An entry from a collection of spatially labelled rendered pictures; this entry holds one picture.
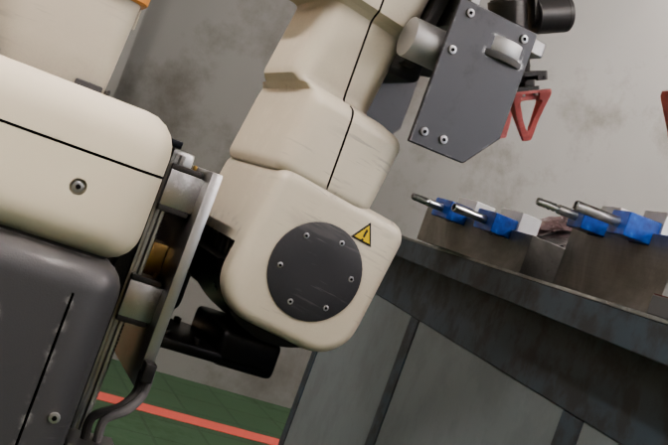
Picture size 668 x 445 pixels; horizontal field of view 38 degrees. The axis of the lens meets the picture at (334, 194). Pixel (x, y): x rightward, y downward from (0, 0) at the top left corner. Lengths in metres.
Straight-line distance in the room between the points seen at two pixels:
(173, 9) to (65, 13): 2.82
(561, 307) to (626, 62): 3.57
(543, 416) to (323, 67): 0.48
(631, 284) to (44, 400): 0.64
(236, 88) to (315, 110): 2.81
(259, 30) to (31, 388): 3.11
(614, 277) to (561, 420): 0.18
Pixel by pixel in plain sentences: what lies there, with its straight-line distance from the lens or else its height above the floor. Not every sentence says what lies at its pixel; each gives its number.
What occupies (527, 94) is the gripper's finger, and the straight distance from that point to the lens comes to 1.42.
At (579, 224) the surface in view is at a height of 0.88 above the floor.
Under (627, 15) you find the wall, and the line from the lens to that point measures 4.62.
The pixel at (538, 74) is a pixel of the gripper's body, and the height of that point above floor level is 1.08.
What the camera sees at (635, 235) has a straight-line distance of 1.11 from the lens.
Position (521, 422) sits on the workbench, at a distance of 1.22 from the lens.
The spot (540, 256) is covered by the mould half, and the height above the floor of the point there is 0.83.
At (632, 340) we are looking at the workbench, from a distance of 0.95.
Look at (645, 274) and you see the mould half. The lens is 1.11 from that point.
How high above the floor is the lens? 0.78
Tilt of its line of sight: 2 degrees up
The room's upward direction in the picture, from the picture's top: 20 degrees clockwise
